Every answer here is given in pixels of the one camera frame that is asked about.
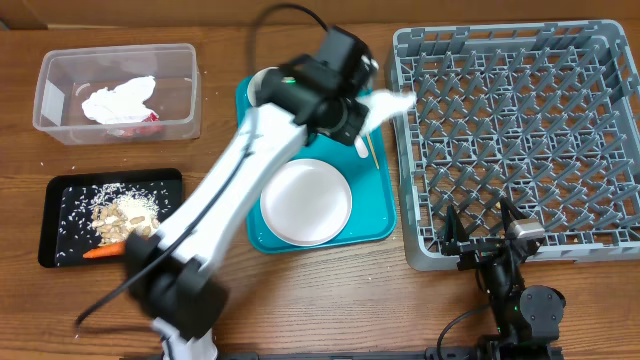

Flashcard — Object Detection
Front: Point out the wooden chopstick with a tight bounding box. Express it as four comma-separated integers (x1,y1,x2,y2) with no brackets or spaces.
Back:
366,134,380,170

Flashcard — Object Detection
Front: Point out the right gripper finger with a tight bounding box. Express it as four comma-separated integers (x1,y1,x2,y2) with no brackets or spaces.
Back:
499,197,526,231
444,205,469,244

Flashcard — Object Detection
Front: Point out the black tray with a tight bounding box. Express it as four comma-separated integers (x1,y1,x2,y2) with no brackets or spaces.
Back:
38,168,183,268

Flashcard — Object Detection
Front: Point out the red snack wrapper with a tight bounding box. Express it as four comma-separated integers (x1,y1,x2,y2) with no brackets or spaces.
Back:
108,112,164,138

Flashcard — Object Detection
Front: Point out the clear plastic bin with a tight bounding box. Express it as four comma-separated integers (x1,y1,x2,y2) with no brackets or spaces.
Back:
33,43,201,145

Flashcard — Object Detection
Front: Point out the grey dishwasher rack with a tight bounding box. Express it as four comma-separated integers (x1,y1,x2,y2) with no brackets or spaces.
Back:
388,20,639,271

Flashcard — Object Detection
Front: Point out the white napkin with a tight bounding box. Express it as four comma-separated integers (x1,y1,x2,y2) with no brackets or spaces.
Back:
81,76,158,125

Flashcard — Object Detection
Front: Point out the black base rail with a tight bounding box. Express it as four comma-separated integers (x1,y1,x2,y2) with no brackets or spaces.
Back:
217,347,478,360

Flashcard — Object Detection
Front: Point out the white round plate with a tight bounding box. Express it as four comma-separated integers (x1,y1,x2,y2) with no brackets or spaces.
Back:
259,159,353,247

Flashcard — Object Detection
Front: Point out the orange carrot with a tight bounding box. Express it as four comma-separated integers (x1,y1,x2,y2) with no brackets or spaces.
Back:
83,242,126,259

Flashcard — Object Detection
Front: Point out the white bowl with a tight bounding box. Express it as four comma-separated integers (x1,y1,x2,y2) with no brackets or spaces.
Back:
247,67,277,107

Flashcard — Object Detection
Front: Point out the white plastic fork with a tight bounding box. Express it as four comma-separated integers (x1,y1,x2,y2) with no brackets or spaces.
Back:
354,136,369,159

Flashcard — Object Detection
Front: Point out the white plastic cup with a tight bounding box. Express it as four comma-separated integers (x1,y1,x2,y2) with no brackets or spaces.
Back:
357,89,416,135

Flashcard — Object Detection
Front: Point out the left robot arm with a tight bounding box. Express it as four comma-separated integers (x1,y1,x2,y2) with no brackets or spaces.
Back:
122,27,380,359

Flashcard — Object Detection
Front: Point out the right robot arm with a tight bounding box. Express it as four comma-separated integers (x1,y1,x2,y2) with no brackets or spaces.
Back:
435,197,566,360

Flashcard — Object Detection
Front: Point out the teal serving tray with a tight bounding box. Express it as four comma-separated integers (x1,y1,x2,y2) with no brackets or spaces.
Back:
235,77,398,254

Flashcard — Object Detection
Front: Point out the peanuts and rice pile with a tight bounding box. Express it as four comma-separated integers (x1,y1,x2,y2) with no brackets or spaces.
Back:
54,182,169,266

